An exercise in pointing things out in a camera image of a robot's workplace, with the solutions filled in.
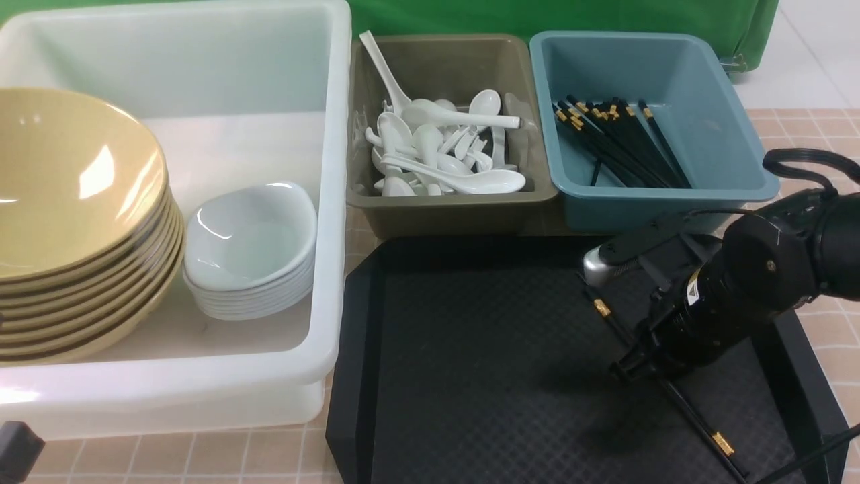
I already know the pile of white spoons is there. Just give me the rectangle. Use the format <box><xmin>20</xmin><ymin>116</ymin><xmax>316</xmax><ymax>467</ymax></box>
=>
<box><xmin>363</xmin><ymin>89</ymin><xmax>519</xmax><ymax>197</ymax></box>

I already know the white ceramic soup spoon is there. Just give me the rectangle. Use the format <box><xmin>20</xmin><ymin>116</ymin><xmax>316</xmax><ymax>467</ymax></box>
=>
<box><xmin>381</xmin><ymin>155</ymin><xmax>527</xmax><ymax>195</ymax></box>

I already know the teal plastic chopstick bin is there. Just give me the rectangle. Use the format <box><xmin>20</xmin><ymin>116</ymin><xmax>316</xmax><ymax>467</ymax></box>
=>
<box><xmin>529</xmin><ymin>31</ymin><xmax>780</xmax><ymax>234</ymax></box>

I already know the stack of yellow bowls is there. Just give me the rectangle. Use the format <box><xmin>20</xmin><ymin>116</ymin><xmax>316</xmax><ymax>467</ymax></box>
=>
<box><xmin>2</xmin><ymin>190</ymin><xmax>185</xmax><ymax>367</ymax></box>

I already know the white spoon lying across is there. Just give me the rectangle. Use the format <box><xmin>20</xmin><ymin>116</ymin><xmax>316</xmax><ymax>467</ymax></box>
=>
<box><xmin>400</xmin><ymin>99</ymin><xmax>521</xmax><ymax>129</ymax></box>

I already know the white square sauce dish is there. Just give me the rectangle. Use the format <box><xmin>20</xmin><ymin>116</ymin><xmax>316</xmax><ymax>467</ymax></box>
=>
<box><xmin>184</xmin><ymin>181</ymin><xmax>318</xmax><ymax>293</ymax></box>

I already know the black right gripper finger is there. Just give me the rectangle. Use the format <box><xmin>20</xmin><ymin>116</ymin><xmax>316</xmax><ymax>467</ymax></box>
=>
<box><xmin>610</xmin><ymin>346</ymin><xmax>656</xmax><ymax>383</ymax></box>

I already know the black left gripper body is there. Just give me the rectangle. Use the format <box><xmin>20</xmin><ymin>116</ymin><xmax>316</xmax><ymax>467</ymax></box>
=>
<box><xmin>0</xmin><ymin>421</ymin><xmax>46</xmax><ymax>483</ymax></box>

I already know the large white plastic bin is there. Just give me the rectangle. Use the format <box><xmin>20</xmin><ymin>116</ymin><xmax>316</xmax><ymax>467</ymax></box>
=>
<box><xmin>2</xmin><ymin>1</ymin><xmax>351</xmax><ymax>439</ymax></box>

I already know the bundle of black chopsticks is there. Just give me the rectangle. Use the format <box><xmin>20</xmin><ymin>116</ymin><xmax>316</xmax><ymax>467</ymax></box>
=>
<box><xmin>551</xmin><ymin>95</ymin><xmax>692</xmax><ymax>189</ymax></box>

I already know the olive plastic spoon bin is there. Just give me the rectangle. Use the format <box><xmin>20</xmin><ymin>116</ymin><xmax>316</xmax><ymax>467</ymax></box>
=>
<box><xmin>346</xmin><ymin>34</ymin><xmax>557</xmax><ymax>240</ymax></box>

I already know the black plastic serving tray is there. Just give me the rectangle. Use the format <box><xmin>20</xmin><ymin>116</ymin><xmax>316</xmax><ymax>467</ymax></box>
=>
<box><xmin>326</xmin><ymin>236</ymin><xmax>850</xmax><ymax>483</ymax></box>

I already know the black chopstick gold band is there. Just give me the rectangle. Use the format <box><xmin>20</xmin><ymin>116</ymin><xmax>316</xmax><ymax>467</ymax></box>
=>
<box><xmin>656</xmin><ymin>378</ymin><xmax>749</xmax><ymax>483</ymax></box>

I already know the stack of white dishes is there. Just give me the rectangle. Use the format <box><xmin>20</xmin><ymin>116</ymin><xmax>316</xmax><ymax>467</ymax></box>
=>
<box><xmin>182</xmin><ymin>256</ymin><xmax>314</xmax><ymax>321</ymax></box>

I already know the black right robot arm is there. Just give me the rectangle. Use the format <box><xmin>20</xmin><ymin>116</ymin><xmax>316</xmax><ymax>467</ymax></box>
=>
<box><xmin>598</xmin><ymin>189</ymin><xmax>858</xmax><ymax>382</ymax></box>

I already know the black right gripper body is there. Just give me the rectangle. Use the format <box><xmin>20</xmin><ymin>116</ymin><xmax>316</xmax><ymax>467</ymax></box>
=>
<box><xmin>632</xmin><ymin>233</ymin><xmax>766</xmax><ymax>377</ymax></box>

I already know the white spoon leaning upright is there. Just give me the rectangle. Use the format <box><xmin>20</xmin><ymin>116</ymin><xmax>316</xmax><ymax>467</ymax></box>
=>
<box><xmin>359</xmin><ymin>31</ymin><xmax>411</xmax><ymax>116</ymax></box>

